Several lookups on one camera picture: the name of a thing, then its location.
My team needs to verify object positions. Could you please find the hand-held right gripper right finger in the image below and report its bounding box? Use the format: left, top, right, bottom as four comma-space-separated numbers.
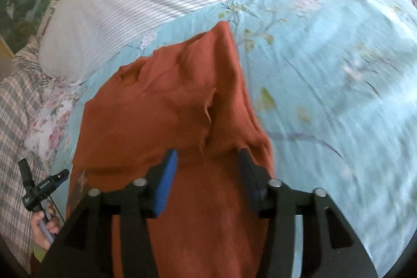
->
237, 148, 380, 278

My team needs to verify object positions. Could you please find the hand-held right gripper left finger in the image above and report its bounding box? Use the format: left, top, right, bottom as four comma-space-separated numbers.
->
36, 149, 179, 278

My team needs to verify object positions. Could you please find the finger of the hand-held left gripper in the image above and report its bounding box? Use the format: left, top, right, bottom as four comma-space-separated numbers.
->
50, 169, 70, 190

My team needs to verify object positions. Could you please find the rust orange garment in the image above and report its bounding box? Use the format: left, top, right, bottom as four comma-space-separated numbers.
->
65, 21, 276, 278

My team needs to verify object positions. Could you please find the person's left hand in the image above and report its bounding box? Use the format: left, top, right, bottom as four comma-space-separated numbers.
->
30, 202, 62, 250

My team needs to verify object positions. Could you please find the pink floral pillow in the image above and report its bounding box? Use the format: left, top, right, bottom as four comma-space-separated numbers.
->
23, 79, 86, 168

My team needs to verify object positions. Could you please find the plaid blanket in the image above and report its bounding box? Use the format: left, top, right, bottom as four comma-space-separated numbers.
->
0, 37, 67, 274

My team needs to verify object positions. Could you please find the light blue floral bedsheet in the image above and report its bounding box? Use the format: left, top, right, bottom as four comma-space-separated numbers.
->
54, 0, 417, 278

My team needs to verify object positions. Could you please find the white striped pillow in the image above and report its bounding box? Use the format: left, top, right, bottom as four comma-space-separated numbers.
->
38, 0, 382, 82

